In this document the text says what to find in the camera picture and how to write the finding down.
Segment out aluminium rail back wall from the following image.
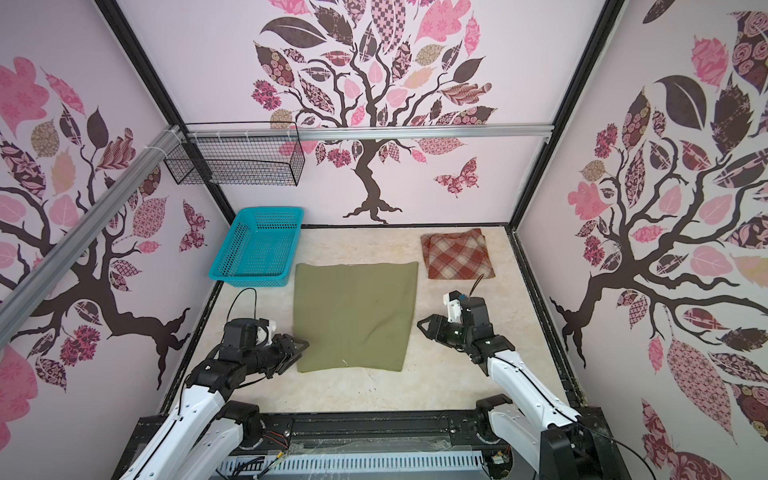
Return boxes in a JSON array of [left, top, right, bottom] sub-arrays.
[[186, 122, 554, 141]]

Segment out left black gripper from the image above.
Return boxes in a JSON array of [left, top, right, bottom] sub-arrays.
[[243, 334, 310, 379]]

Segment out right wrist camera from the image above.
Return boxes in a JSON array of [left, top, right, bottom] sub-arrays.
[[443, 290, 490, 326]]

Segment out red plaid skirt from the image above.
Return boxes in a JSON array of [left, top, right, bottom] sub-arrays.
[[420, 228, 495, 280]]

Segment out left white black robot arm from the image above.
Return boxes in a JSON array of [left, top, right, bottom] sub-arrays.
[[121, 334, 310, 479]]

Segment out aluminium rail left wall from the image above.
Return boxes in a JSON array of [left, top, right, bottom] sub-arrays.
[[1, 125, 184, 346]]

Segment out olive and white skirt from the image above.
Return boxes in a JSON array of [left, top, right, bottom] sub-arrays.
[[293, 262, 419, 373]]

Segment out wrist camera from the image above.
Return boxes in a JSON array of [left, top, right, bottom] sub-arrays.
[[221, 318, 276, 351], [443, 290, 490, 326]]

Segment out aluminium rail wall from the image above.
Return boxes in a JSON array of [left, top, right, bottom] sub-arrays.
[[1, 125, 184, 346], [186, 122, 554, 141]]

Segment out white slotted cable duct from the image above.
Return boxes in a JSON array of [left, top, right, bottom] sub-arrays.
[[208, 451, 488, 479]]

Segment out teal plastic basket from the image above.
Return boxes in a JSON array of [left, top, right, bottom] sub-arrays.
[[208, 206, 304, 288]]

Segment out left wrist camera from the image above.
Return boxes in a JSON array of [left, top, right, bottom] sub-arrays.
[[221, 318, 276, 351]]

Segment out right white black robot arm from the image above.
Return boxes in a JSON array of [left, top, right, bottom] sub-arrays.
[[417, 314, 622, 479]]

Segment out black wire basket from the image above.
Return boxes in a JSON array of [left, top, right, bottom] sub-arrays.
[[164, 120, 305, 187]]

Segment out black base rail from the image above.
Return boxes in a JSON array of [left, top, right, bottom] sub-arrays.
[[110, 406, 631, 480]]

